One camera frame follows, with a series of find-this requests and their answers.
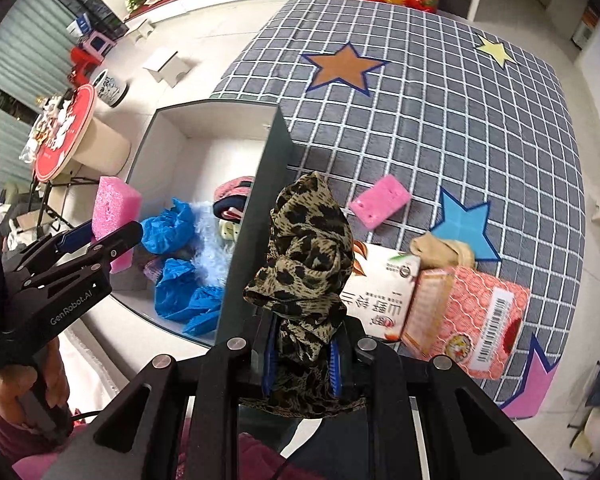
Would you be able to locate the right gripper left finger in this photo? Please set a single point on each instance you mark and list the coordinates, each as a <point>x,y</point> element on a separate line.
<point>172,412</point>

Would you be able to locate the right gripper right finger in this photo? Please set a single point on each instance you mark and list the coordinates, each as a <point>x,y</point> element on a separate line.
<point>429,419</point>

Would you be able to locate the blue plastic shoe cover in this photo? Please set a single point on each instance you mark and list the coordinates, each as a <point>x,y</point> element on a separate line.
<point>179,296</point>

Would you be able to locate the light blue fluffy scrunchie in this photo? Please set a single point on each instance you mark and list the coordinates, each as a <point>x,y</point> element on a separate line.
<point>212,252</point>

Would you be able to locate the leopard print scarf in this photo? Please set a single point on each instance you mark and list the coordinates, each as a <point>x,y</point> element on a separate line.
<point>309,260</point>

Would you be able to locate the pink sponge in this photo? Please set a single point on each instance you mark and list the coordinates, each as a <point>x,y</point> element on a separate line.
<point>380,202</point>
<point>116,204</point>

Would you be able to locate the pink navy knit sock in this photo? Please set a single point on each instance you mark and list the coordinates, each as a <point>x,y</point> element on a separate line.
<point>230,198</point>

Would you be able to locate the beige fuzzy sock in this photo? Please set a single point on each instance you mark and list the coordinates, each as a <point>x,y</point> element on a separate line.
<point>435,253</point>

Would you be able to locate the cream dotted scrunchie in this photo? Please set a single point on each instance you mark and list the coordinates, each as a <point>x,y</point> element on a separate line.
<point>229,230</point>

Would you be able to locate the person's left hand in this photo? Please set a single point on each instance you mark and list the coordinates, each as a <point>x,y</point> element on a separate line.
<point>28,395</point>

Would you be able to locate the pink red snack package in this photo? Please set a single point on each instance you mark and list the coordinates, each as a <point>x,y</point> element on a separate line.
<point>471,317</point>

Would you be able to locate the red round side table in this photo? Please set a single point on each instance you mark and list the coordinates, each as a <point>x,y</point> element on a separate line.
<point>82,138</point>

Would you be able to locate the white orange snack bag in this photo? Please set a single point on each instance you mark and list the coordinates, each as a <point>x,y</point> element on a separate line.
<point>380,289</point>

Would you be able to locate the dark green storage box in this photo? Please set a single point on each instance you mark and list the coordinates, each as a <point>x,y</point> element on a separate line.
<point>209,173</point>

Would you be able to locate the white printed bucket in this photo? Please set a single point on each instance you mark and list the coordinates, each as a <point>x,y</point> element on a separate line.
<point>110,88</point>

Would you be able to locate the pink plastic stool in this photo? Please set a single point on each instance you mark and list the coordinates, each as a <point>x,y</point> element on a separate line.
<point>98,45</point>

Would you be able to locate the white small step stool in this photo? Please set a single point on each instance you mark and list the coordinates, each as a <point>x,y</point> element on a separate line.
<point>167,66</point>

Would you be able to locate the grey checkered star rug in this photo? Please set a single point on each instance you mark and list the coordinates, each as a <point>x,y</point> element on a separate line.
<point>370,89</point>

